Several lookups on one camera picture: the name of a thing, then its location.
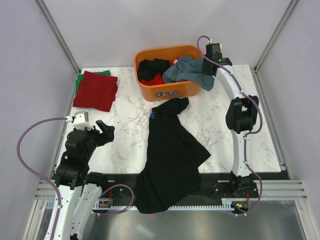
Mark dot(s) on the left aluminium frame post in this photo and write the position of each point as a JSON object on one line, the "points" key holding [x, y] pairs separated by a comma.
{"points": [[57, 34]]}

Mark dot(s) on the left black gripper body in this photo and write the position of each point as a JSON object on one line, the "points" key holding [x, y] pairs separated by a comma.
{"points": [[95, 138]]}

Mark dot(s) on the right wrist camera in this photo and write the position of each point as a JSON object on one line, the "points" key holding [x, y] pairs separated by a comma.
{"points": [[213, 51]]}

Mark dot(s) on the black t-shirt blue logo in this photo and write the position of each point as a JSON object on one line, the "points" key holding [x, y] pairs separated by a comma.
{"points": [[171, 149]]}

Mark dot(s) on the orange plastic tub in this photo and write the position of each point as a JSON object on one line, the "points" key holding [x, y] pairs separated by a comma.
{"points": [[168, 90]]}

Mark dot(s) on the folded green t-shirt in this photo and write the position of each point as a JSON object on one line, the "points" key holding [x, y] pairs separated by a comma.
{"points": [[81, 76]]}

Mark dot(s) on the red garment in tub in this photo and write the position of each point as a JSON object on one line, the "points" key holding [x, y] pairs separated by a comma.
{"points": [[157, 80]]}

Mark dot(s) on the folded red t-shirt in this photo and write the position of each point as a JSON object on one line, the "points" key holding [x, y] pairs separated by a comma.
{"points": [[96, 91]]}

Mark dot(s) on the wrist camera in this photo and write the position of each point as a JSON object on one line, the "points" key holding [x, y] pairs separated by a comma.
{"points": [[81, 121], [213, 51]]}

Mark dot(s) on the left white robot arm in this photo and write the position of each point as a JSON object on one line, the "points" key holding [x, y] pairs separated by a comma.
{"points": [[78, 188]]}

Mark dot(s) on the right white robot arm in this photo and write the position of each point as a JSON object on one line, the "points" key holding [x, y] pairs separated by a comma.
{"points": [[240, 119]]}

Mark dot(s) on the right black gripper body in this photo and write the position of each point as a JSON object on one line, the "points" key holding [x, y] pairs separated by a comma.
{"points": [[205, 68]]}

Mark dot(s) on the white slotted cable duct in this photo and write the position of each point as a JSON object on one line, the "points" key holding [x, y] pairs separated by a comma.
{"points": [[225, 206]]}

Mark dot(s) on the black garment in tub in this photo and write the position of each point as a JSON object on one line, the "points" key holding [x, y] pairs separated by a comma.
{"points": [[148, 69]]}

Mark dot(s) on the aluminium frame post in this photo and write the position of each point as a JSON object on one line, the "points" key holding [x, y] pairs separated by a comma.
{"points": [[57, 34], [276, 33]]}

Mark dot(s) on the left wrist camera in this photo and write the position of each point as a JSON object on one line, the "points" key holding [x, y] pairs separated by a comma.
{"points": [[81, 121]]}

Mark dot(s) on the right aluminium frame post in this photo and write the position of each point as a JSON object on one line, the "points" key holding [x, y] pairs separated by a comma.
{"points": [[276, 33]]}

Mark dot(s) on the grey-blue t-shirt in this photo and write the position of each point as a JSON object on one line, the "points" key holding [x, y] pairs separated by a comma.
{"points": [[188, 69]]}

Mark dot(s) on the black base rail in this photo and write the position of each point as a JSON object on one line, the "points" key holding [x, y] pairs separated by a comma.
{"points": [[151, 194]]}

